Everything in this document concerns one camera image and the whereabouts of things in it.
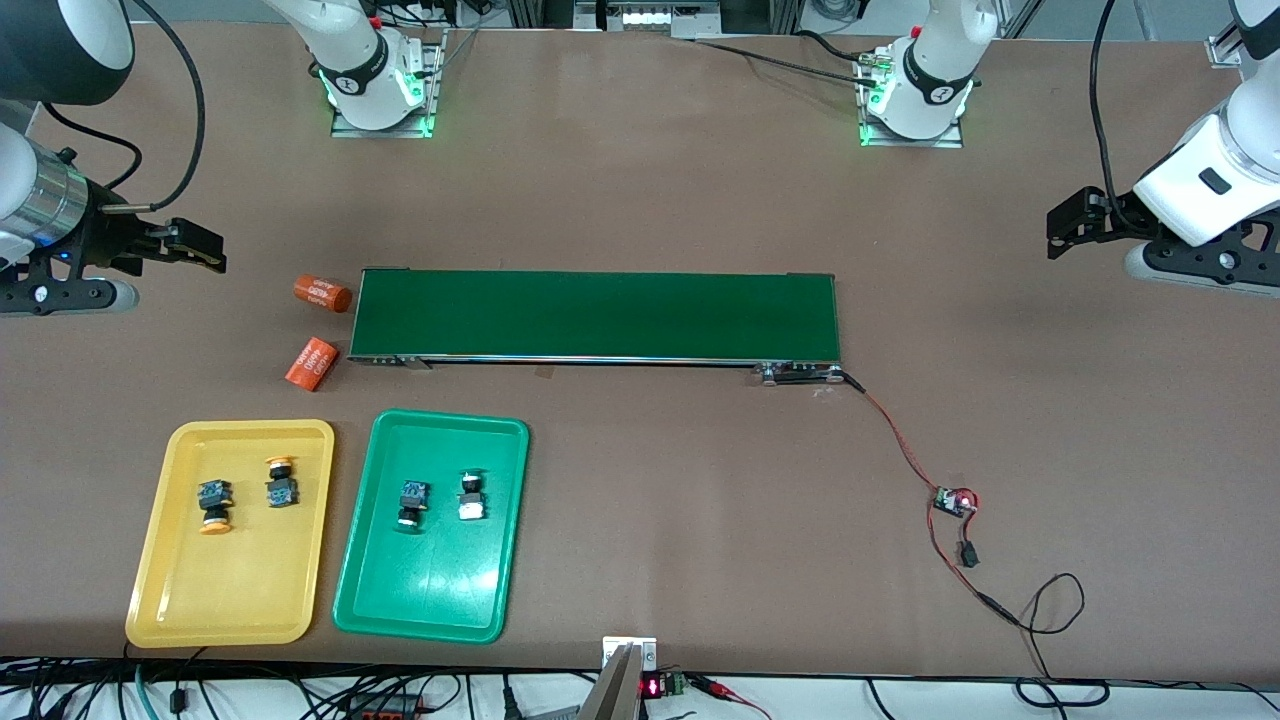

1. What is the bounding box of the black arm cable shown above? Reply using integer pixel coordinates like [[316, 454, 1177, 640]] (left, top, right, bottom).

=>
[[1092, 0, 1146, 236], [40, 0, 208, 213]]

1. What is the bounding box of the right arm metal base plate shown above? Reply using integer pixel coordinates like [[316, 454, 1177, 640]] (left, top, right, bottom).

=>
[[330, 30, 446, 139]]

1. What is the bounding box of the black cable across table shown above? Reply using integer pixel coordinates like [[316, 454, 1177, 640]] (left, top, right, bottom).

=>
[[690, 38, 886, 91]]

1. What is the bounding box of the yellow plastic tray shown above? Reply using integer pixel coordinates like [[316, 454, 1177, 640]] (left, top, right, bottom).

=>
[[125, 419, 336, 649]]

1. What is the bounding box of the black power strip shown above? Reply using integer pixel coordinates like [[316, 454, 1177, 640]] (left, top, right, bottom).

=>
[[345, 693, 426, 720]]

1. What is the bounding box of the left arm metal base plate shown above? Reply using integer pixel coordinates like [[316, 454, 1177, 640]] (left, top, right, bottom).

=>
[[858, 45, 966, 149]]

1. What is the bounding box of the silver mounting bracket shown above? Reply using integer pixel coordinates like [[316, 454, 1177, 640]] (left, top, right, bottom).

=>
[[580, 636, 658, 720]]

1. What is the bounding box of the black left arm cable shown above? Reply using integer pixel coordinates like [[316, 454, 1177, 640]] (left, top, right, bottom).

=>
[[1092, 0, 1146, 236]]

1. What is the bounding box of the aluminium frame structure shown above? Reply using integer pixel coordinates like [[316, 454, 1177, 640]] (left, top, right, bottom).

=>
[[505, 0, 801, 39]]

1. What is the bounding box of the red black conveyor cable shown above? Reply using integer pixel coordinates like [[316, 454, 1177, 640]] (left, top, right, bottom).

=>
[[840, 370, 1021, 626]]

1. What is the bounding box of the thin black looped cable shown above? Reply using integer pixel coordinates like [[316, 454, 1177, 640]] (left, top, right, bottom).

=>
[[985, 573, 1111, 706]]

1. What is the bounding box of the yellow mushroom push button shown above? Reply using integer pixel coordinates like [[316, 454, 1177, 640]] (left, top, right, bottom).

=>
[[264, 456, 301, 509], [195, 480, 236, 536]]

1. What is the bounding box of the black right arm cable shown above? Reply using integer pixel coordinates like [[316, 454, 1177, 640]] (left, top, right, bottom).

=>
[[40, 0, 208, 213]]

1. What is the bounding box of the red clip lead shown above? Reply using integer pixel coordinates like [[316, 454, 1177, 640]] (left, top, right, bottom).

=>
[[690, 676, 776, 720]]

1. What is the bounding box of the green conveyor belt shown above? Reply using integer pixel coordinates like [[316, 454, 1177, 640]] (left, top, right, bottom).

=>
[[347, 267, 847, 387]]

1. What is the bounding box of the green plastic tray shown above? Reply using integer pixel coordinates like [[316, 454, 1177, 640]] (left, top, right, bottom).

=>
[[332, 409, 531, 644]]

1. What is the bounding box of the orange cylinder white print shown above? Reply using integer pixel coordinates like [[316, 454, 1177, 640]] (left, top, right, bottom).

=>
[[285, 337, 341, 392], [293, 275, 354, 314]]

